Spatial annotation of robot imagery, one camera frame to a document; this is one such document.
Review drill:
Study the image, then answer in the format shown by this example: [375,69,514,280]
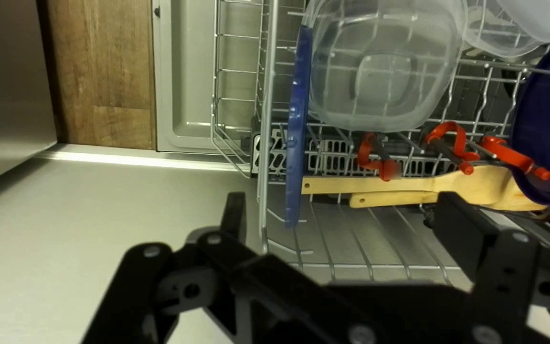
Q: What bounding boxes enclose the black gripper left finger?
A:
[81,190,260,344]

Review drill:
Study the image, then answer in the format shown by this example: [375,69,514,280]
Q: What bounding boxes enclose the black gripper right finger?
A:
[425,190,550,344]

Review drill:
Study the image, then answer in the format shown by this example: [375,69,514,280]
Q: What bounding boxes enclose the dishwasher body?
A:
[151,0,266,159]

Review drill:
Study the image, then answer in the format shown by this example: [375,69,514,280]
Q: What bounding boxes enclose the white plastic lid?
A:
[489,0,550,46]

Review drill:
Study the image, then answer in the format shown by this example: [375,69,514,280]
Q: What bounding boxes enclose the wooden spatula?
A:
[300,163,550,215]

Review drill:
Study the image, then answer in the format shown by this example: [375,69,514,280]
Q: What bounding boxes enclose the thin wooden utensil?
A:
[348,190,444,211]

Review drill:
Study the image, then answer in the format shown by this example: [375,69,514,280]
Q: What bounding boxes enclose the dark blue bowl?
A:
[510,29,550,215]

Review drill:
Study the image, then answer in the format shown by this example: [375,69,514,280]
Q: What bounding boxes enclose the wooden cabinet panel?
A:
[45,0,161,154]

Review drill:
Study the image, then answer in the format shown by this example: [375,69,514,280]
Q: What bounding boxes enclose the small clear plastic container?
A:
[465,0,547,64]

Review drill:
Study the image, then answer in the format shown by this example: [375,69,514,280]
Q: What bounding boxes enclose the large clear plastic container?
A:
[302,0,470,134]

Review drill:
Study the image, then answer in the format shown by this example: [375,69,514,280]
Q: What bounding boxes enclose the steel refrigerator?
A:
[0,0,60,196]

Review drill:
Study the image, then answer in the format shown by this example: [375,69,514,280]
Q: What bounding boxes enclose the wire dishwasher rack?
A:
[209,0,550,287]

